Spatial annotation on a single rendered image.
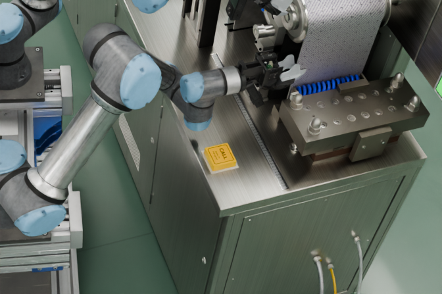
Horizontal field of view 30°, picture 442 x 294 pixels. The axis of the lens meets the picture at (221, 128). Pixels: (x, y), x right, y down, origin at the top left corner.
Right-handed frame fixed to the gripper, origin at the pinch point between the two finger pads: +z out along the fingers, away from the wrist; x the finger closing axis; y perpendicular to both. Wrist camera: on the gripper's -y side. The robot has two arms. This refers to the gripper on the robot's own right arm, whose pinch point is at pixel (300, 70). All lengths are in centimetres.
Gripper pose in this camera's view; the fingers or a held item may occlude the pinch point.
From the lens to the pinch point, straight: 232.4
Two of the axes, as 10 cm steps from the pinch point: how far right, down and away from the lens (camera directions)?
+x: -3.7, -7.4, 5.6
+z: 9.2, -2.0, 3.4
